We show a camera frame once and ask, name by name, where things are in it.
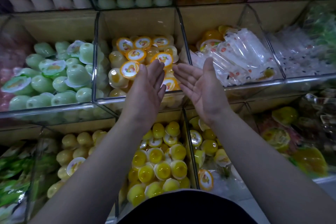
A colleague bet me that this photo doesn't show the person's right hand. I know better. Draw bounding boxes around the person's right hand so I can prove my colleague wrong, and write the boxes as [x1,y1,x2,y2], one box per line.
[172,57,232,126]

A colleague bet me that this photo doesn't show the person's left hand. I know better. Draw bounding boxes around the person's left hand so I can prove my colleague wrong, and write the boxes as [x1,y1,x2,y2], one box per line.
[121,59,168,130]

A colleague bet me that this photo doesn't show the pile of orange-lid jelly cups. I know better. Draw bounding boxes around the pile of orange-lid jelly cups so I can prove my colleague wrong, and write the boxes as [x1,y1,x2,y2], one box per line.
[107,35,182,98]

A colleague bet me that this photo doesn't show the pile of clear packets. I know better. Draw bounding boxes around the pile of clear packets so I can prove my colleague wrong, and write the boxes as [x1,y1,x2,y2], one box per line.
[189,24,284,86]

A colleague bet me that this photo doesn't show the pile of pastel jelly cups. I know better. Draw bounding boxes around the pile of pastel jelly cups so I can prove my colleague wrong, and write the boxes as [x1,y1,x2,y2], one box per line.
[188,116,233,191]

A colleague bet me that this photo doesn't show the pile of yellow jelly cups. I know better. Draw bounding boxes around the pile of yellow jelly cups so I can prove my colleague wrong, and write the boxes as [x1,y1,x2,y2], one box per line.
[126,121,191,207]

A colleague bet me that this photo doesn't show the pile of green jelly cups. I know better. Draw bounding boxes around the pile of green jelly cups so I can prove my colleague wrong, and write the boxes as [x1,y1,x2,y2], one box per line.
[0,40,98,113]

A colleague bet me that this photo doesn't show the pile of pale yellow jelly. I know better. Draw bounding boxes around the pile of pale yellow jelly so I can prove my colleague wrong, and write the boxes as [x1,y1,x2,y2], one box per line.
[46,129,108,200]

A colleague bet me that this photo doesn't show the pile of white jelly sticks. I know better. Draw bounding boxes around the pile of white jelly sticks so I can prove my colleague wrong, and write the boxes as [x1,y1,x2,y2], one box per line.
[268,24,336,77]

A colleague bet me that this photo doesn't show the long green vegetable packets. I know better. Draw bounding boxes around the long green vegetable packets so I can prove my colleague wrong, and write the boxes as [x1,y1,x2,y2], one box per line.
[304,1,336,64]

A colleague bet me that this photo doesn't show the green juice pouches pile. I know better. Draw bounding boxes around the green juice pouches pile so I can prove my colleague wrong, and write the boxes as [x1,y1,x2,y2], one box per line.
[0,145,58,221]

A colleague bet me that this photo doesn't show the person's right forearm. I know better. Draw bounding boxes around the person's right forearm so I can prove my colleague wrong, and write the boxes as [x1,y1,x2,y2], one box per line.
[207,108,336,224]

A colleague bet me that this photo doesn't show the person's left forearm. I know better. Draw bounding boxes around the person's left forearm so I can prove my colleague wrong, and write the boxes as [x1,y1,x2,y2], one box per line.
[29,119,155,224]

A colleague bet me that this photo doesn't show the black shirt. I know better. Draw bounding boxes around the black shirt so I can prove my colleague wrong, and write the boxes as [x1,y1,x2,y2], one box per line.
[117,190,258,224]

